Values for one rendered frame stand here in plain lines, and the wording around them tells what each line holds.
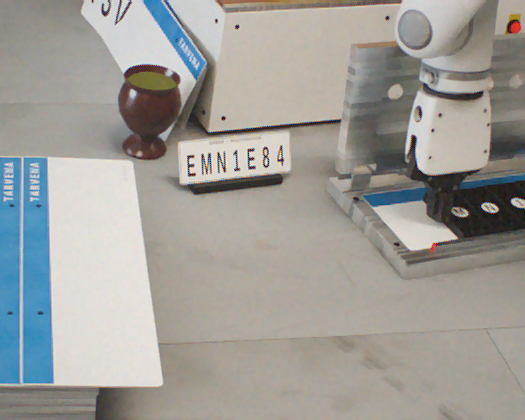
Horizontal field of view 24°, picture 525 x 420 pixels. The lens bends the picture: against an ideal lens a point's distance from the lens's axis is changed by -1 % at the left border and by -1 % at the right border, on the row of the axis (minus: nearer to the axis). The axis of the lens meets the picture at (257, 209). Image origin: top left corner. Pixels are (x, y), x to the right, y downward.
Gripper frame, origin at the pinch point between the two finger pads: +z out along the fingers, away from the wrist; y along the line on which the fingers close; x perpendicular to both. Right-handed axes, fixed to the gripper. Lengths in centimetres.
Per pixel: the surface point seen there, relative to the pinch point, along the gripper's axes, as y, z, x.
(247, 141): -18.9, -4.4, 17.7
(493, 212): 8.0, 1.7, -1.0
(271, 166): -15.5, -0.9, 16.9
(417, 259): -7.0, 3.9, -6.4
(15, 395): -62, 2, -24
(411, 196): 0.1, 1.4, 6.5
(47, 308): -56, -1, -14
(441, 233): -0.6, 3.2, -1.9
